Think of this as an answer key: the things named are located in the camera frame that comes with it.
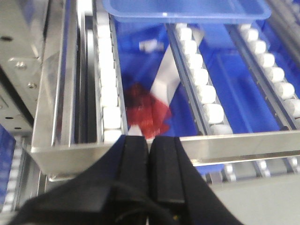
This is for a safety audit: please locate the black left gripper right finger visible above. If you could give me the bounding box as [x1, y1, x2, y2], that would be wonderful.
[149, 136, 241, 225]

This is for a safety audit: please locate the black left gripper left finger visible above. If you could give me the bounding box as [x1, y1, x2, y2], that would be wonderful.
[10, 135, 149, 225]

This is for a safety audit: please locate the blue plastic tray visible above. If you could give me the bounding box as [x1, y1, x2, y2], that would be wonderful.
[103, 0, 271, 24]

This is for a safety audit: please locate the left white roller track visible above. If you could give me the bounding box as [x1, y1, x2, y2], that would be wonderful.
[93, 11, 128, 143]

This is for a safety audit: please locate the white roller track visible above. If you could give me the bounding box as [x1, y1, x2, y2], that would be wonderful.
[166, 23, 233, 135]
[226, 23, 300, 130]
[93, 11, 128, 143]

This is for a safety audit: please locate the red plastic bag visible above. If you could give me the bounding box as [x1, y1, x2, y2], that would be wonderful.
[124, 83, 172, 139]

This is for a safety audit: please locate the middle white roller track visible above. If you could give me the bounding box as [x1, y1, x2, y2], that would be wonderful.
[166, 23, 233, 135]

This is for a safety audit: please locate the right white roller track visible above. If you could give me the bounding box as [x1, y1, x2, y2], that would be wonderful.
[226, 23, 300, 130]

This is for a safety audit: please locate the blue lower bin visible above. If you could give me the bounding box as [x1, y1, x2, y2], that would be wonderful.
[114, 22, 300, 136]

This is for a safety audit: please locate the steel flow rack frame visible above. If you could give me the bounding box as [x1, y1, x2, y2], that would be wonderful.
[30, 0, 300, 181]

